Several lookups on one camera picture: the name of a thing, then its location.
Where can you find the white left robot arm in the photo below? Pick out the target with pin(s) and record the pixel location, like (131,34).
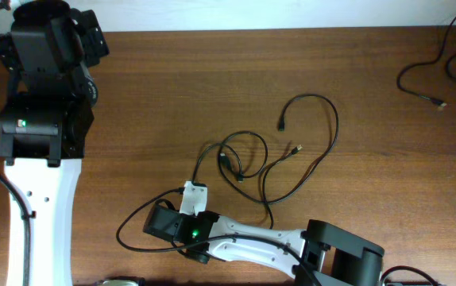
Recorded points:
(51,95)

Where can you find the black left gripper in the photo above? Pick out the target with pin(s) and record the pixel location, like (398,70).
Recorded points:
(94,43)

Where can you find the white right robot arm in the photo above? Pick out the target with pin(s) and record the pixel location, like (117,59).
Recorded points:
(321,254)

